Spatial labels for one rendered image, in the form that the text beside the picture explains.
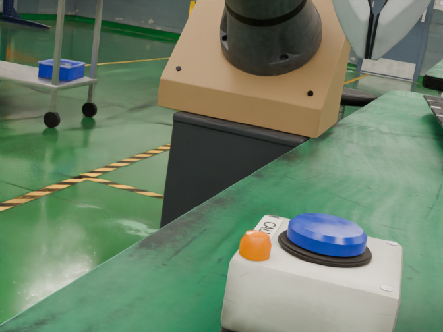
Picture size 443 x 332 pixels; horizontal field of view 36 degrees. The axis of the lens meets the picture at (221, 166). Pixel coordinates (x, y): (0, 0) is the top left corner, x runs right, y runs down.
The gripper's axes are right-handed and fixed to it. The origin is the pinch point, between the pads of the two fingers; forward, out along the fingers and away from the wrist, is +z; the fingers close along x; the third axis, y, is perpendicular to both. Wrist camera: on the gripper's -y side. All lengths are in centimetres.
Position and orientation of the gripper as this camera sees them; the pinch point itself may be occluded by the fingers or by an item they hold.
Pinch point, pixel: (372, 32)
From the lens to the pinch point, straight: 32.9
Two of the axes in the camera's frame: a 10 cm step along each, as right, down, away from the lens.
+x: -9.5, -1.9, 2.3
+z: -1.3, 9.6, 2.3
